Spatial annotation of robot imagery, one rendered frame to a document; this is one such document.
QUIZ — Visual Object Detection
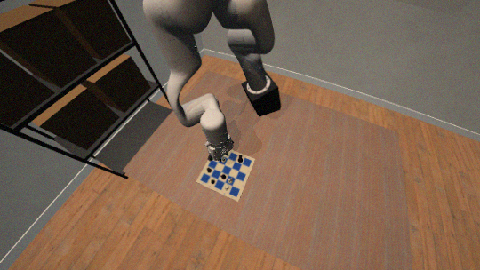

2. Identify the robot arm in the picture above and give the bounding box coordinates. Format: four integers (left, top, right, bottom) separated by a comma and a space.
143, 0, 275, 148

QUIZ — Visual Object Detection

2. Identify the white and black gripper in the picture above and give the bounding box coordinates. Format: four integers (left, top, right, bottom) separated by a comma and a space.
207, 134, 234, 162

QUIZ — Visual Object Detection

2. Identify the blue and cream chessboard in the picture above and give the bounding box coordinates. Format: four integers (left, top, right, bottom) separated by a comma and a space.
196, 149, 255, 202

